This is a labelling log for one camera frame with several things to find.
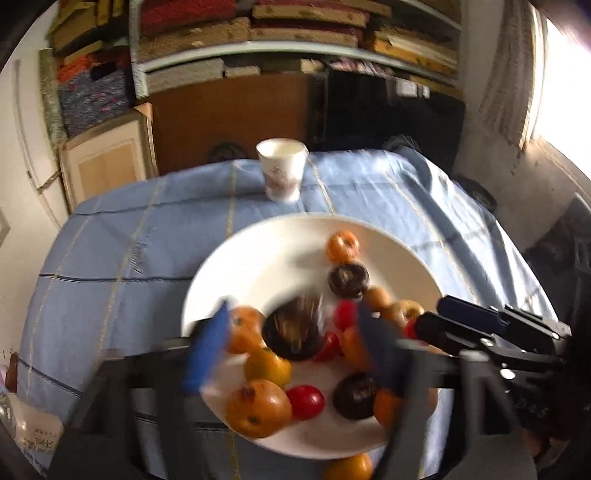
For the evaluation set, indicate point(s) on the shelf with stacked boxes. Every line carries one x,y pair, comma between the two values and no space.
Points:
194,32

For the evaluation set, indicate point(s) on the brown wooden object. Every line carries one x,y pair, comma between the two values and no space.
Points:
12,371

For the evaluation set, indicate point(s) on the large orange persimmon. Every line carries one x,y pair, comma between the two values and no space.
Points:
257,408

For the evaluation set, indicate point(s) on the light wooden framed panel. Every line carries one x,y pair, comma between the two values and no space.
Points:
106,161

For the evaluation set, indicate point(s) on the green patterned roll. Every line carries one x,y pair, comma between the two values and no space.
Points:
53,97

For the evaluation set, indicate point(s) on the orange tangerine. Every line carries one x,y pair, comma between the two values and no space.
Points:
342,246
348,467
353,350

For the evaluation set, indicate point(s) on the blue checked tablecloth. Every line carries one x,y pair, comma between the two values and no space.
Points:
129,258

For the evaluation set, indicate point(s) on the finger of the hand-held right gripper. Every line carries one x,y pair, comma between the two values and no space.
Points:
480,314
443,330

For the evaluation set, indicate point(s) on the striped brownish tomato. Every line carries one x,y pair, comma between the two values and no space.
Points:
247,330

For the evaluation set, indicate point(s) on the beige curtain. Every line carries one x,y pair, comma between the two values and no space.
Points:
505,69

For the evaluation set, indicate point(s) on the white oval plate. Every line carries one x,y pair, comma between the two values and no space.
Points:
277,258

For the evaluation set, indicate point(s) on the white paper cup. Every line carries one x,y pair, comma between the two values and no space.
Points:
281,170

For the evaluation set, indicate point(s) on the small dark mangosteen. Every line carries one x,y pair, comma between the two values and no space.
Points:
355,396

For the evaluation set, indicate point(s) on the bright window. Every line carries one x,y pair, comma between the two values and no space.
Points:
568,92

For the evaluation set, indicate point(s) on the white metal shelf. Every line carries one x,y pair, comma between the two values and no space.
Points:
258,48

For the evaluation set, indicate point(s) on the large red tomato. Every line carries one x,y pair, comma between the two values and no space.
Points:
305,401

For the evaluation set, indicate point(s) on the brown wooden board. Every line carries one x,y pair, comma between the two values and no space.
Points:
231,115

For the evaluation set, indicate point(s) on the small yellow-orange tangerine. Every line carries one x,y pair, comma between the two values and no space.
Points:
268,367

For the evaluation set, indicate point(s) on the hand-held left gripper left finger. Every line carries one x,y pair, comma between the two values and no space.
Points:
207,348

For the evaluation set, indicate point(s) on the black flat panel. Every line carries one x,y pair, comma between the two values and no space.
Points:
388,110

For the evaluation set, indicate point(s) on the white drink can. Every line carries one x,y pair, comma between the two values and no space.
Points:
32,429

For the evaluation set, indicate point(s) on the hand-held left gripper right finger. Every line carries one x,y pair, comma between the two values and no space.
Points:
376,350

